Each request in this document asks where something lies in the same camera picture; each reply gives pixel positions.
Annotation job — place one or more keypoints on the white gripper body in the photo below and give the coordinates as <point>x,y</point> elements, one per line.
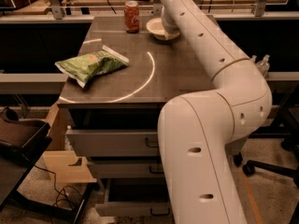
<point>168,24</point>

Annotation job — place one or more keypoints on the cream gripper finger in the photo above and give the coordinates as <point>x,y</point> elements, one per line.
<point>169,36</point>

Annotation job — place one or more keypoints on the white paper bowl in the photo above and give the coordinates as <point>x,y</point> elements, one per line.
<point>155,27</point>

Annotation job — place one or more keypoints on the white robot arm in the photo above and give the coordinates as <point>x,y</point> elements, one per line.
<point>194,128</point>

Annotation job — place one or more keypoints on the orange soda can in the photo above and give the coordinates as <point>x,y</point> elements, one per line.
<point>131,16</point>

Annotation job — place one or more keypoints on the grey drawer cabinet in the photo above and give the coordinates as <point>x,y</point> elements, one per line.
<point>157,73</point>

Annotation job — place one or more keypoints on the clear sanitizer bottle left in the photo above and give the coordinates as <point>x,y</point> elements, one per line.
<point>253,58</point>

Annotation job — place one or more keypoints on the clear sanitizer bottle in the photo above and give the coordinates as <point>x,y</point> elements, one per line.
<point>263,65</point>
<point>253,58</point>

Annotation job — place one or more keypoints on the green chip bag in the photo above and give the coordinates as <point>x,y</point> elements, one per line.
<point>84,67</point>

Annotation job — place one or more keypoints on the clear sanitizer bottle right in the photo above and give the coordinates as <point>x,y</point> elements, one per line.
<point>263,65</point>

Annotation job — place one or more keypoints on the top grey drawer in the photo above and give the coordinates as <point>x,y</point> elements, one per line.
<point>114,132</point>

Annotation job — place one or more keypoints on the grey drawer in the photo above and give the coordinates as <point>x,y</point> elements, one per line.
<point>114,132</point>
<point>126,167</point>
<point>135,197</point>

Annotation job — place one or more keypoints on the black office chair base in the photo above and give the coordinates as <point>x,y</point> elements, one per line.
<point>266,171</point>

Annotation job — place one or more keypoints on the middle grey drawer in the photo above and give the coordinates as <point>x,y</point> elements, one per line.
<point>126,167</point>

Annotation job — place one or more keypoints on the bottom grey drawer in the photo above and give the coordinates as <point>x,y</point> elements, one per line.
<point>135,197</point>

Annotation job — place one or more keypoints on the cardboard box on floor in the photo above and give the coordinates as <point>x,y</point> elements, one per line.
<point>63,161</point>

